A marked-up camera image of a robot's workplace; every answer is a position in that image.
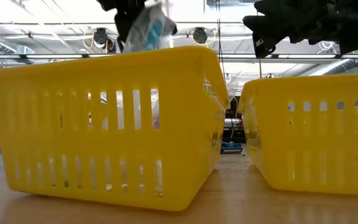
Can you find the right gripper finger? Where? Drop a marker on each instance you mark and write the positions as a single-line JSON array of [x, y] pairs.
[[269, 28], [264, 46]]

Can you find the blue toothbrush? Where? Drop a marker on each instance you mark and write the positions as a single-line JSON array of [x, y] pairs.
[[154, 34]]

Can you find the yellow slotted plastic basket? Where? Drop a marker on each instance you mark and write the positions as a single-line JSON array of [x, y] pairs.
[[322, 143], [73, 141]]

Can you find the long white light rail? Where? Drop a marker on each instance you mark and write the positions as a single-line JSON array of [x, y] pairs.
[[57, 56]]

